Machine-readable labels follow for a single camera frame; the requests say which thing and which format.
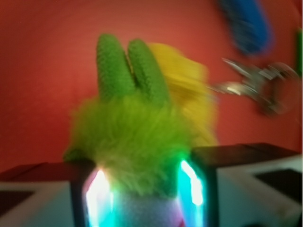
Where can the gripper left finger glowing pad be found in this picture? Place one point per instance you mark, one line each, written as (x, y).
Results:
(55, 195)

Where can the green rectangular block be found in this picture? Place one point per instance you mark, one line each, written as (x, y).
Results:
(299, 52)

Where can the bunch of metal keys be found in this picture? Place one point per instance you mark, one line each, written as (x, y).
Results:
(276, 88)

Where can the red plastic tray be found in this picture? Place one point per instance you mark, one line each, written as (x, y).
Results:
(47, 57)

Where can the green plush fish toy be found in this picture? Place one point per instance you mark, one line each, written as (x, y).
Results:
(132, 129)

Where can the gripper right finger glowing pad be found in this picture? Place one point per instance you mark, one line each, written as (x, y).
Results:
(244, 185)

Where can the blue plastic bottle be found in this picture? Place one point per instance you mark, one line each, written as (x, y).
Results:
(248, 24)

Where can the yellow microfiber cloth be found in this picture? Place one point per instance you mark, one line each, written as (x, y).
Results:
(188, 86)

